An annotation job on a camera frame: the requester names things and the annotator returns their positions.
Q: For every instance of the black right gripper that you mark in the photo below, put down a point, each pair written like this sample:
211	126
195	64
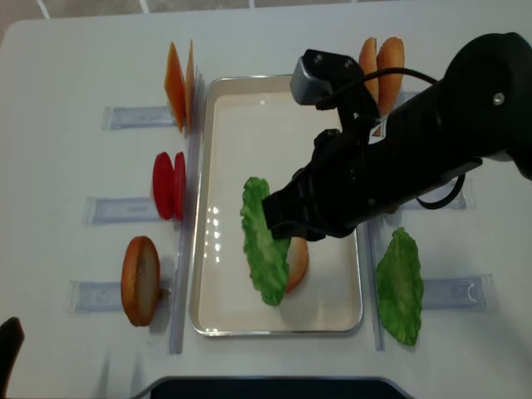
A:
320	199

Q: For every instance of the green lettuce leaf carried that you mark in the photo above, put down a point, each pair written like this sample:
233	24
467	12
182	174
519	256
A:
266	256

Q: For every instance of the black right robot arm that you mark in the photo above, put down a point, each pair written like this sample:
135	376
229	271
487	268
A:
374	163

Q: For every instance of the dark robot base bottom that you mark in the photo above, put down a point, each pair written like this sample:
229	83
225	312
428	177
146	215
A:
275	387

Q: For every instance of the bread slice on tray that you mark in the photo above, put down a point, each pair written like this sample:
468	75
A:
297	260

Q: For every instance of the right red tomato slice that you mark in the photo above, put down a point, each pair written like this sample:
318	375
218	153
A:
179	185

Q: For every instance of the red tomato slice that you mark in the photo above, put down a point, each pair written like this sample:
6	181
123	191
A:
162	180
179	185

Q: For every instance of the green lettuce leaf in rack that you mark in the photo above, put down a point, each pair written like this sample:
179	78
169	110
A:
400	288

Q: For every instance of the left red tomato slice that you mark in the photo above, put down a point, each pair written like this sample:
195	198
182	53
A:
162	180

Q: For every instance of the upright bread slice left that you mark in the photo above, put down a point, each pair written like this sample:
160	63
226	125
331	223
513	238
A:
140	281

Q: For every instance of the right orange cheese slice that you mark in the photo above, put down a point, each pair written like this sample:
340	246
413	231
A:
189	89

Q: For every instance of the orange cheese slice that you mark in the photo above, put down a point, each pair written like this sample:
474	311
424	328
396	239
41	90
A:
189	89
175	87

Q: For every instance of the left orange cheese slice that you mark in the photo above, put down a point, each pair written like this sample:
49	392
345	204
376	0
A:
175	87

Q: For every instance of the white metal tray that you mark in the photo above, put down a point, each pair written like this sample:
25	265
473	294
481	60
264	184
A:
253	127

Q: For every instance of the left bun half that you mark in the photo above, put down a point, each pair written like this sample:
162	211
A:
368	63

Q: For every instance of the bun half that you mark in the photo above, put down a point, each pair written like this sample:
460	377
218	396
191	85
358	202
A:
391	54
368	63

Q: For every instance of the right bun half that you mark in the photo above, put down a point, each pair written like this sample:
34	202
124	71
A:
391	54

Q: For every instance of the clear right acrylic rack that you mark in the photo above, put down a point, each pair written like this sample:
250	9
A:
470	292

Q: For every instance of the clear acrylic rack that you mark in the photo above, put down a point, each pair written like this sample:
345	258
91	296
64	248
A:
93	297
470	292

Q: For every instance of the clear left acrylic rack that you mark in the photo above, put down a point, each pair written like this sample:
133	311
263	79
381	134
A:
93	297

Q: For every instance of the black object at left edge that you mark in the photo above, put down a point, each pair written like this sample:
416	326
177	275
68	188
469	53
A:
11	339

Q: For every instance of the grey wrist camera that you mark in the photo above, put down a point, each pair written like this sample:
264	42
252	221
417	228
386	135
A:
319	74

